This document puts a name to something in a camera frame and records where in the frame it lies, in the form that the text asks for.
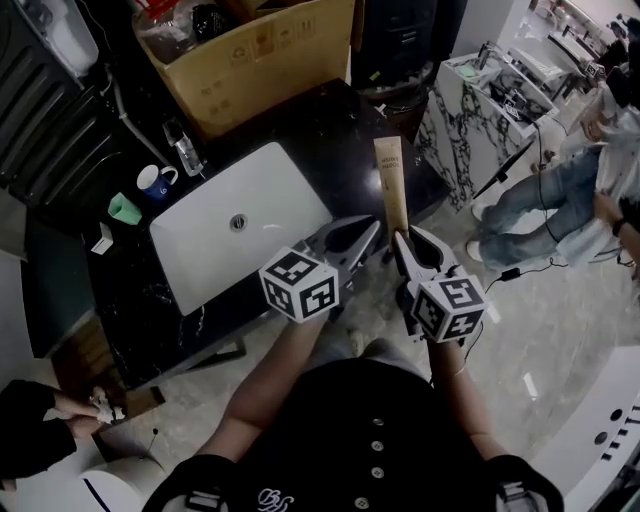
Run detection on grey corrugated hose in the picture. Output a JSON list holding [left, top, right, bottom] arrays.
[[107, 64, 171, 166]]

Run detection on dark green curved counter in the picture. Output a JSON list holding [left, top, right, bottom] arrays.
[[24, 219, 96, 359]]

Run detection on person's right forearm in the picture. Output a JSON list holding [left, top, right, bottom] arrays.
[[429, 339, 494, 459]]

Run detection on black louvered cabinet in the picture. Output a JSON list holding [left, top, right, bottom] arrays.
[[0, 0, 126, 221]]

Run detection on black power adapter cable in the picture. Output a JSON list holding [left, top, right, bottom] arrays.
[[482, 257, 574, 296]]

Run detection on green plastic cup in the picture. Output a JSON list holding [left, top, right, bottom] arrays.
[[108, 192, 143, 225]]

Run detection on white marble-patterned counter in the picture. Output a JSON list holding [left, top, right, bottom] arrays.
[[414, 42, 574, 211]]

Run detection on clear jar with red lid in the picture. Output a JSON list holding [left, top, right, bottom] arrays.
[[134, 0, 199, 64]]

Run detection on white box with black holes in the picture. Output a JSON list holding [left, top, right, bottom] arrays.
[[529, 344, 640, 512]]

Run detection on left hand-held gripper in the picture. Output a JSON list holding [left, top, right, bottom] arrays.
[[258, 214, 381, 326]]

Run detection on large cardboard box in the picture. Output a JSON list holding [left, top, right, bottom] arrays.
[[132, 0, 357, 141]]

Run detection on thin black round-tipped cable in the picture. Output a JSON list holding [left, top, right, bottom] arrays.
[[139, 427, 161, 461]]

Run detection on white rectangular sink basin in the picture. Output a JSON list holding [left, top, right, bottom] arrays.
[[148, 141, 335, 317]]

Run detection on person's left forearm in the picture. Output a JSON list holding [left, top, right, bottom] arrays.
[[217, 317, 326, 464]]

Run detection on tan cosmetic tube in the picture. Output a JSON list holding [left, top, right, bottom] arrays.
[[373, 137, 412, 241]]

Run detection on black marble vanity table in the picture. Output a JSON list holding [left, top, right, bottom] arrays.
[[84, 77, 451, 391]]

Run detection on tall black bin cabinet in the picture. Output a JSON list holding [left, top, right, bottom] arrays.
[[349, 0, 454, 101]]

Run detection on crumpled white tissue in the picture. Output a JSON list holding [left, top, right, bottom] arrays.
[[87, 389, 126, 426]]

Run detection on white water heater tank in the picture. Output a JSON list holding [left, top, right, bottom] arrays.
[[47, 0, 100, 79]]

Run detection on small white box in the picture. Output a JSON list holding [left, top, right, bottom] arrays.
[[91, 222, 115, 255]]

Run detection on chrome faucet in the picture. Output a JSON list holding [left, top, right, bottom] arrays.
[[162, 117, 206, 179]]

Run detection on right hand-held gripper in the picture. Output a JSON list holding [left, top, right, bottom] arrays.
[[392, 227, 487, 346]]

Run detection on blue mug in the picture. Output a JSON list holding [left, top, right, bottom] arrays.
[[136, 164, 180, 201]]

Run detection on white round bin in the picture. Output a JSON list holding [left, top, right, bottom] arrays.
[[77, 457, 166, 512]]

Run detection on dark wooden step platform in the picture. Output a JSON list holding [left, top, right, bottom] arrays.
[[52, 317, 166, 469]]

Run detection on person's black shirt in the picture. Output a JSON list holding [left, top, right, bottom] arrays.
[[142, 357, 566, 512]]

